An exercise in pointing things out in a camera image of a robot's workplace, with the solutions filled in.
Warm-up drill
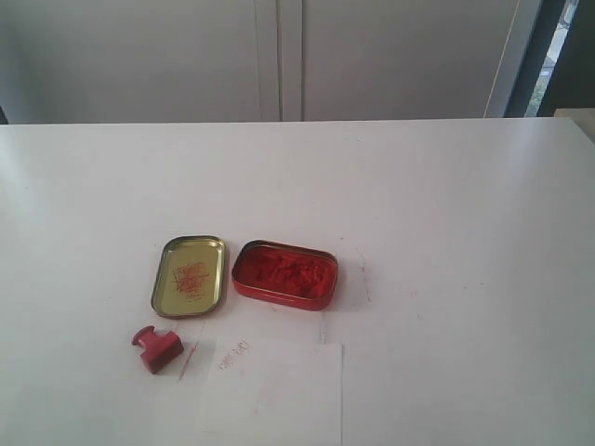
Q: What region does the red ink tin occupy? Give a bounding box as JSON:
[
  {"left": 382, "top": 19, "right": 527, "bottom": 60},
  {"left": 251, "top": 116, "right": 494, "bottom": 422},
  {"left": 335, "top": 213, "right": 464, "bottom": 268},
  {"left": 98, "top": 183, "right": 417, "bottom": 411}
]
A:
[{"left": 231, "top": 240, "right": 338, "bottom": 311}]

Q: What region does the white paper sheet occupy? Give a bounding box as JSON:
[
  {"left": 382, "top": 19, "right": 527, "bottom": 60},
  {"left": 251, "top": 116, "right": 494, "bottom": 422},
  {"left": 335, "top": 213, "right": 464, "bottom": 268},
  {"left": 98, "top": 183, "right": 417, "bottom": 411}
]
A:
[{"left": 197, "top": 336, "right": 343, "bottom": 445}]

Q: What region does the red stamp block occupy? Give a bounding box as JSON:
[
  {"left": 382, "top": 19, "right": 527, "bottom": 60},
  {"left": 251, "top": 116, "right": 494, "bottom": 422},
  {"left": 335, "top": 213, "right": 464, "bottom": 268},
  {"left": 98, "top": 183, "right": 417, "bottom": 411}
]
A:
[{"left": 131, "top": 325, "right": 184, "bottom": 374}]

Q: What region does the gold tin lid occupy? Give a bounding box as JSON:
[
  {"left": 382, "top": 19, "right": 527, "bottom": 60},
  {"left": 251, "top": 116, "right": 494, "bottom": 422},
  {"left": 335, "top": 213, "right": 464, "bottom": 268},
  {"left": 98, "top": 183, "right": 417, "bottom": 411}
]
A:
[{"left": 151, "top": 235, "right": 227, "bottom": 319}]

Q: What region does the beige side table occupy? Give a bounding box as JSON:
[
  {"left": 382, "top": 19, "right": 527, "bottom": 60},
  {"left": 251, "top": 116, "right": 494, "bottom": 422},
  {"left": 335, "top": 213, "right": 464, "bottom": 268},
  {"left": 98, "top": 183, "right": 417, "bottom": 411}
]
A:
[{"left": 554, "top": 108, "right": 595, "bottom": 143}]

